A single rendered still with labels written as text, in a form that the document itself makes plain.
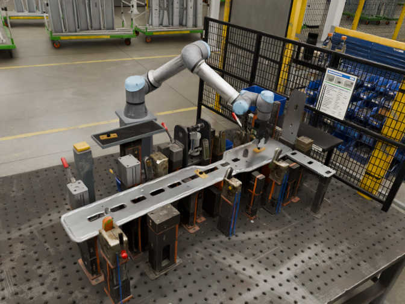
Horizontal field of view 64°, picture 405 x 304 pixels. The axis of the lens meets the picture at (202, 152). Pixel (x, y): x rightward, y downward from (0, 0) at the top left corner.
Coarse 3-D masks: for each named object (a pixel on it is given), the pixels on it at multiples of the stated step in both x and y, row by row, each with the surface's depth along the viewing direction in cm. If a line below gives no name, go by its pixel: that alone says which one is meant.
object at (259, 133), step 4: (256, 120) 184; (260, 120) 184; (268, 120) 185; (256, 124) 185; (260, 124) 185; (264, 124) 187; (252, 128) 190; (256, 128) 187; (260, 128) 186; (264, 128) 189; (256, 132) 189; (260, 132) 185; (264, 132) 187; (268, 132) 190; (256, 136) 188; (260, 136) 188; (264, 136) 191
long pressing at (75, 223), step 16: (272, 144) 207; (224, 160) 185; (240, 160) 187; (256, 160) 188; (176, 176) 169; (128, 192) 154; (144, 192) 155; (176, 192) 157; (192, 192) 159; (80, 208) 142; (96, 208) 143; (128, 208) 145; (144, 208) 146; (64, 224) 134; (80, 224) 134; (96, 224) 135; (80, 240) 127
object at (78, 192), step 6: (78, 180) 149; (72, 186) 145; (78, 186) 146; (84, 186) 146; (72, 192) 142; (78, 192) 142; (84, 192) 144; (72, 198) 144; (78, 198) 144; (84, 198) 146; (72, 204) 148; (78, 204) 145; (84, 204) 147; (72, 210) 153; (78, 246) 162
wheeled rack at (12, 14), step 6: (36, 6) 946; (0, 12) 836; (12, 12) 894; (36, 12) 921; (6, 18) 847; (12, 18) 853; (18, 18) 859; (24, 18) 866; (30, 18) 872; (36, 18) 879; (42, 18) 886; (6, 24) 860
